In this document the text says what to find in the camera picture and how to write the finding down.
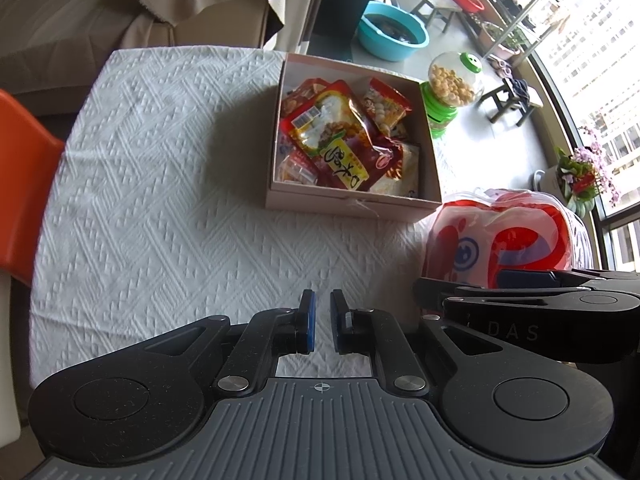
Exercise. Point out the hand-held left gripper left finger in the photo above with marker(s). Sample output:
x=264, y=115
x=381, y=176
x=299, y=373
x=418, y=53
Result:
x=311, y=320

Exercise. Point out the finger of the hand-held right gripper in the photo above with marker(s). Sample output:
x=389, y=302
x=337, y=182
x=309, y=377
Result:
x=500, y=304
x=525, y=279

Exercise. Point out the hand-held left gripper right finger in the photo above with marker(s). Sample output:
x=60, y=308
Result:
x=336, y=325

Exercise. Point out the pink cardboard box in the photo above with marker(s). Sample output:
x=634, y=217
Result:
x=350, y=207

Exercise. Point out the yellow panda snack packet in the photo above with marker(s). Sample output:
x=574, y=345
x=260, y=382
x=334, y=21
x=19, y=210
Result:
x=320, y=120

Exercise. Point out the red fried snack packet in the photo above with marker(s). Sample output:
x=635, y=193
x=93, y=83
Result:
x=300, y=97

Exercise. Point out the red white tissue pack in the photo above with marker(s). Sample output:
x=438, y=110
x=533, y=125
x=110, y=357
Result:
x=500, y=230

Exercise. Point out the potted pink flowers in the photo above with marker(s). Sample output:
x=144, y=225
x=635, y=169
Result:
x=585, y=175

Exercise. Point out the small dark stool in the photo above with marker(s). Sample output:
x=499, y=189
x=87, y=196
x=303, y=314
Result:
x=432, y=10
x=510, y=100

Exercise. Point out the white textured tablecloth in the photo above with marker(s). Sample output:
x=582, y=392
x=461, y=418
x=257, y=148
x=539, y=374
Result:
x=175, y=185

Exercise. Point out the green candy dispenser jar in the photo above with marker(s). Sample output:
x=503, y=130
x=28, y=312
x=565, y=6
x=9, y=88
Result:
x=450, y=85

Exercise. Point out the blue plastic basin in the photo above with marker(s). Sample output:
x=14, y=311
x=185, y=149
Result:
x=395, y=47

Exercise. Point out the metal plant rack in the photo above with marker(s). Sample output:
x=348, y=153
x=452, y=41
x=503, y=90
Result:
x=505, y=5

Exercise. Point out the orange chair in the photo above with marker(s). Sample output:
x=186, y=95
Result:
x=25, y=160

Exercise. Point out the beige sofa cover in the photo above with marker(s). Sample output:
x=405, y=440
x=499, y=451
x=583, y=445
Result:
x=100, y=10

